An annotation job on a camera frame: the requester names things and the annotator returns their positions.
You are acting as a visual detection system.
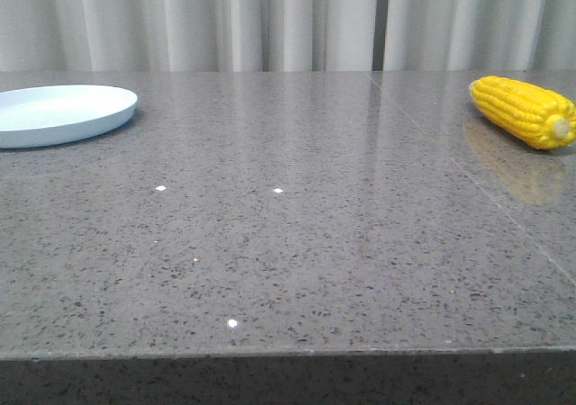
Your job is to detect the light blue round plate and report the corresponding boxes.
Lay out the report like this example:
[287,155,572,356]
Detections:
[1,85,138,149]

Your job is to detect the yellow corn cob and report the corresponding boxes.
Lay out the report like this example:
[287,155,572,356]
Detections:
[469,76,575,150]

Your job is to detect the white pleated curtain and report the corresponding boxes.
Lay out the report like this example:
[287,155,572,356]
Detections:
[1,0,575,72]

